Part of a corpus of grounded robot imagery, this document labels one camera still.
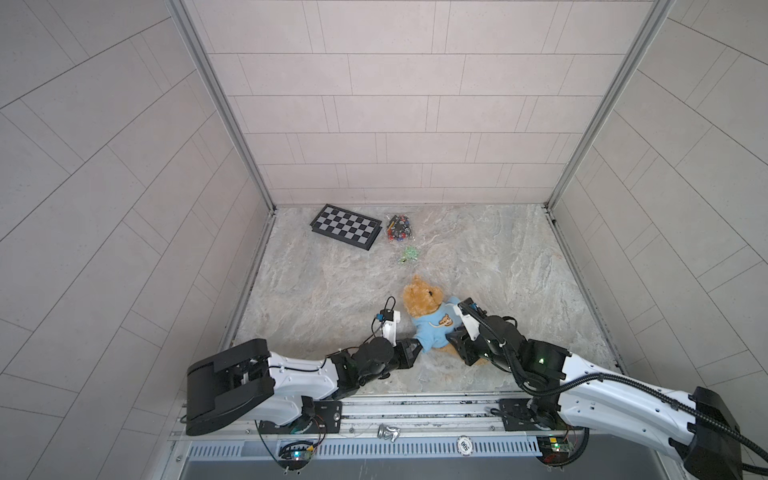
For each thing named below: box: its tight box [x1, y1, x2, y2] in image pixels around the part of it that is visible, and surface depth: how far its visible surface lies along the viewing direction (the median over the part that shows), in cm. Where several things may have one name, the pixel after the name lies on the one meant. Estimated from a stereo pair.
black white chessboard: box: [310, 203, 383, 251], surface depth 108 cm
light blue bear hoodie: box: [412, 296, 463, 353], surface depth 78 cm
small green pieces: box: [398, 245, 419, 263], surface depth 104 cm
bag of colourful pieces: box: [387, 214, 412, 242], surface depth 109 cm
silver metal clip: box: [377, 423, 401, 443], surface depth 69 cm
